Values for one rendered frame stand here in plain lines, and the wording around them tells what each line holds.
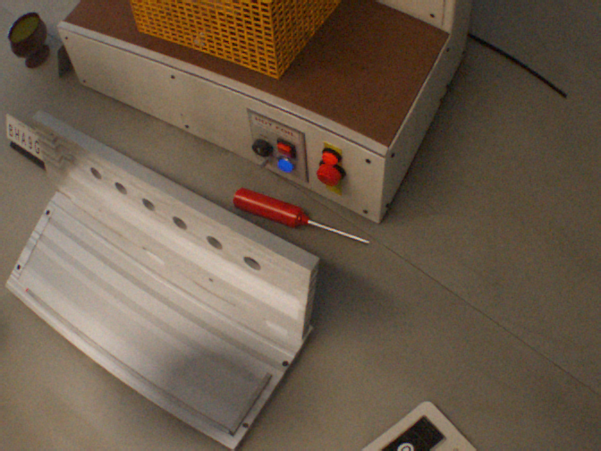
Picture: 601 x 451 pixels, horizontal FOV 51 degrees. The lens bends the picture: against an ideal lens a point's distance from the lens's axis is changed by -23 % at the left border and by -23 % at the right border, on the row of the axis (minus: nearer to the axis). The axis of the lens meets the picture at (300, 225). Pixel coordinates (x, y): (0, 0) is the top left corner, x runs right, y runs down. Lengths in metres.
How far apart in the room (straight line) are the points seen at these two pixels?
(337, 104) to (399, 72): 0.09
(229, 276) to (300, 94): 0.22
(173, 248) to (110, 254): 0.14
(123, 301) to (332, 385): 0.30
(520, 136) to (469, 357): 0.36
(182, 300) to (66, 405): 0.27
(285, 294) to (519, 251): 0.35
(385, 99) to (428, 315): 0.29
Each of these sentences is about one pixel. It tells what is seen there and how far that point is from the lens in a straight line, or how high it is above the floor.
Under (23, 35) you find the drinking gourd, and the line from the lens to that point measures 1.26.
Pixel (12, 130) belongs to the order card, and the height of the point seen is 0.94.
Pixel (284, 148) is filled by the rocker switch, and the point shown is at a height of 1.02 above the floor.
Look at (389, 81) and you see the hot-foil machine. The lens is 0.91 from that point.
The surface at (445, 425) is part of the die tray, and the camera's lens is 0.97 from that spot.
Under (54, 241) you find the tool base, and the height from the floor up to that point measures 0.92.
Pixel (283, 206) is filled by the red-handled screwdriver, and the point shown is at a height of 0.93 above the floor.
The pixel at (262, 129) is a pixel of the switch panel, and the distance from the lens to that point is 0.96.
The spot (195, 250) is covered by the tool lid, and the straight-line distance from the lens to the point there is 0.93.
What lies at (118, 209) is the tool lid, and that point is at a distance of 0.99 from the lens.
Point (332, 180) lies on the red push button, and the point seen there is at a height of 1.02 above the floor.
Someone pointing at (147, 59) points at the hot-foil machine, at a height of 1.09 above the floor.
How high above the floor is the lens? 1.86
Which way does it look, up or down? 67 degrees down
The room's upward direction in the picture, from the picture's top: 7 degrees counter-clockwise
